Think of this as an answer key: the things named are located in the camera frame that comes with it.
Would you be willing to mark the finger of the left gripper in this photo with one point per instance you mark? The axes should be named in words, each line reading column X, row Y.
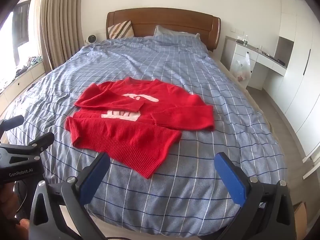
column 8, row 124
column 41, row 143

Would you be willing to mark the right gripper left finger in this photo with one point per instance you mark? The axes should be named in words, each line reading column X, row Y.
column 58, row 210

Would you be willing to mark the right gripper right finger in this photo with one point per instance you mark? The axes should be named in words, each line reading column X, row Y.
column 266, row 210

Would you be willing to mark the red knit sweater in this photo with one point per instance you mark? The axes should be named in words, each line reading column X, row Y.
column 136, row 122

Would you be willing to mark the clothes pile on sill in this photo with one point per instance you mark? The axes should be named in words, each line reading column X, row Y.
column 31, row 62

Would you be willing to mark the person's left hand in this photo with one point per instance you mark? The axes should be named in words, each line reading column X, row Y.
column 9, row 207

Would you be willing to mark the cardboard box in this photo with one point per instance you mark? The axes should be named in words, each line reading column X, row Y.
column 300, row 220

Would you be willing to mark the window sill cabinet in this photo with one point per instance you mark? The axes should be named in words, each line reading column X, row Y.
column 21, row 84

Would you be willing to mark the beige curtain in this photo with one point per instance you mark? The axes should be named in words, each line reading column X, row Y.
column 60, row 31

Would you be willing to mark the white wardrobe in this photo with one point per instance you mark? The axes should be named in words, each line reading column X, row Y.
column 296, row 92

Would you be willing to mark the blue plaid duvet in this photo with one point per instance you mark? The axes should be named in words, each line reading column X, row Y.
column 185, row 196

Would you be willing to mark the striped cushion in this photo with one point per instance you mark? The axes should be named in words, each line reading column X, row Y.
column 121, row 30

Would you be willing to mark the white plastic bag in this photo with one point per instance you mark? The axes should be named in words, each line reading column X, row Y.
column 241, row 67

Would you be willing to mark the white bedside desk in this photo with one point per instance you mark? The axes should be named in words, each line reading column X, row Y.
column 260, row 63

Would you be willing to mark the wooden headboard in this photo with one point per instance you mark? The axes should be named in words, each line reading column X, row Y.
column 144, row 21

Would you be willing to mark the grey pillow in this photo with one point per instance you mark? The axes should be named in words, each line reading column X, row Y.
column 175, row 33

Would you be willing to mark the green bottle on desk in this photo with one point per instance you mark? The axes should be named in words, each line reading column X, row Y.
column 246, row 40

